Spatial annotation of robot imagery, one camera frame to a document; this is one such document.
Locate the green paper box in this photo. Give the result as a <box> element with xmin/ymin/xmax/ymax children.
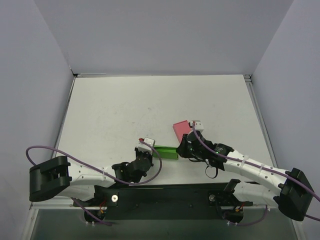
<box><xmin>154</xmin><ymin>145</ymin><xmax>179</xmax><ymax>160</ymax></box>

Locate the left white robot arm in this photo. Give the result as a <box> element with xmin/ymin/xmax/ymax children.
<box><xmin>29</xmin><ymin>145</ymin><xmax>154</xmax><ymax>206</ymax></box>

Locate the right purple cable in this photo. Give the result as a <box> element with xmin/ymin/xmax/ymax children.
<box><xmin>191</xmin><ymin>122</ymin><xmax>320</xmax><ymax>222</ymax></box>

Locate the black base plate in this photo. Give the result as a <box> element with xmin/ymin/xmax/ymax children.
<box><xmin>72</xmin><ymin>182</ymin><xmax>258</xmax><ymax>225</ymax></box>

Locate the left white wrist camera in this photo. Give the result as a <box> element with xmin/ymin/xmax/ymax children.
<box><xmin>136</xmin><ymin>137</ymin><xmax>156</xmax><ymax>154</ymax></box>

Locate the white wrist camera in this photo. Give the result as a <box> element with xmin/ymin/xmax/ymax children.
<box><xmin>136</xmin><ymin>137</ymin><xmax>156</xmax><ymax>154</ymax></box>
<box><xmin>189</xmin><ymin>120</ymin><xmax>204</xmax><ymax>133</ymax></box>

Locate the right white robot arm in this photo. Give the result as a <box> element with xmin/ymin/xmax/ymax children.
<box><xmin>176</xmin><ymin>130</ymin><xmax>315</xmax><ymax>222</ymax></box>

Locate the pink paper box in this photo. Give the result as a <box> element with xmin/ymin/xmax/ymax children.
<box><xmin>172</xmin><ymin>120</ymin><xmax>191</xmax><ymax>143</ymax></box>

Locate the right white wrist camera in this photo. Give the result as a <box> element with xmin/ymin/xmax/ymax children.
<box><xmin>189</xmin><ymin>120</ymin><xmax>204</xmax><ymax>133</ymax></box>

